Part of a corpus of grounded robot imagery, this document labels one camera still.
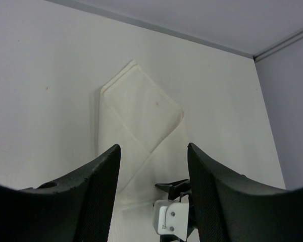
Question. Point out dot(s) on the white cloth napkin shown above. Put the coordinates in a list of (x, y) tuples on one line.
[(135, 113)]

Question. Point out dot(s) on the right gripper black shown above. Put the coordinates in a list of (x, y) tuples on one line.
[(180, 191)]

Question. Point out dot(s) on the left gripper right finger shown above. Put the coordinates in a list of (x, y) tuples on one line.
[(232, 207)]

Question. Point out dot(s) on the right aluminium frame post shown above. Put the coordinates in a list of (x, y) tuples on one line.
[(279, 45)]

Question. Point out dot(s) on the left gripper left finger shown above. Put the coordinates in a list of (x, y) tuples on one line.
[(75, 207)]

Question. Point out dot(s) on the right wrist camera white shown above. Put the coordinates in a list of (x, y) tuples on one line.
[(171, 218)]

